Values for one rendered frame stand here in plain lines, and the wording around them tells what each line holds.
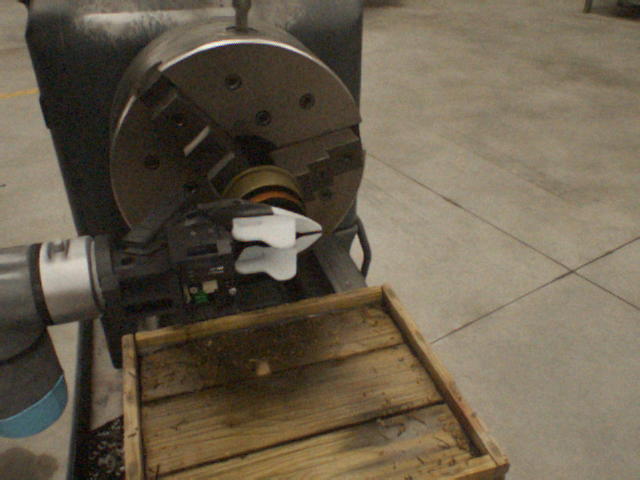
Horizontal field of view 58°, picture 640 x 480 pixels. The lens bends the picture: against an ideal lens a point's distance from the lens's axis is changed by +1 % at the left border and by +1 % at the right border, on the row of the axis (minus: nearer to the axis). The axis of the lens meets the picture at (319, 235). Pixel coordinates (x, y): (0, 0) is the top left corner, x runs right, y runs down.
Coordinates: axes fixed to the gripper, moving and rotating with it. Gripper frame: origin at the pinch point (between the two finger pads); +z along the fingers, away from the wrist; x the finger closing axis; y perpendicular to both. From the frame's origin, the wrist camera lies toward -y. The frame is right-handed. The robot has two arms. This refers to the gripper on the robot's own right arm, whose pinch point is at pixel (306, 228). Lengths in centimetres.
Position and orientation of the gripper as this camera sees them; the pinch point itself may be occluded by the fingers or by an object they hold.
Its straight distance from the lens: 59.2
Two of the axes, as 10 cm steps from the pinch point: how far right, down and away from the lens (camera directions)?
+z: 9.6, -1.6, 2.4
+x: 0.0, -8.4, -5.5
